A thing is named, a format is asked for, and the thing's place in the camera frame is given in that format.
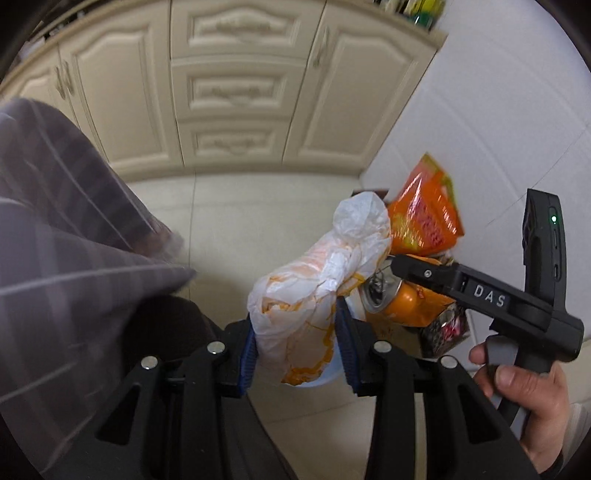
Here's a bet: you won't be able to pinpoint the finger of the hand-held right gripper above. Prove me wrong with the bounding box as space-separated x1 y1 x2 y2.
390 254 462 301

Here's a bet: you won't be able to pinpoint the green bottle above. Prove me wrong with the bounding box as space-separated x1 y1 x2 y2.
413 0 446 29

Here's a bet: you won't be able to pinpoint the orange drink can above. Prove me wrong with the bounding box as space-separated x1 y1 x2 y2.
361 277 419 326

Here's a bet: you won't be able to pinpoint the person's right hand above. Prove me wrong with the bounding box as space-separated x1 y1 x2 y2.
468 344 578 478

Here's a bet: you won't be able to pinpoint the white plastic bag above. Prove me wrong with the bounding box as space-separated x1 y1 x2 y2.
247 191 393 386

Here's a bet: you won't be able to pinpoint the orange snack bag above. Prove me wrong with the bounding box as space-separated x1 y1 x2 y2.
387 153 465 257

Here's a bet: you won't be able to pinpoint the cream cabinet drawer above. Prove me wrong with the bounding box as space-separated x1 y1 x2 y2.
172 60 308 121
171 0 326 61
178 121 294 167

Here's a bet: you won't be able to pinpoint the grey checked tablecloth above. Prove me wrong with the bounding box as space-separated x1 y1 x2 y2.
0 97 199 480

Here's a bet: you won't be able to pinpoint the dark patterned snack box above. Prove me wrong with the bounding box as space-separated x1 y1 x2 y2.
421 305 471 360

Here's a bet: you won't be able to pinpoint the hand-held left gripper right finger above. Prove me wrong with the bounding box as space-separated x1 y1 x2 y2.
336 298 541 480

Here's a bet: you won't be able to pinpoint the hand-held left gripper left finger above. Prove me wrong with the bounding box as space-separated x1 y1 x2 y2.
55 314 296 480

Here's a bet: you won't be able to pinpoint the person's right forearm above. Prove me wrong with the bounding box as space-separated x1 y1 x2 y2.
540 401 591 480

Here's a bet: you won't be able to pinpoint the cream cabinet door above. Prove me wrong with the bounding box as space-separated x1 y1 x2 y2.
0 48 93 139
283 2 446 169
59 0 175 175

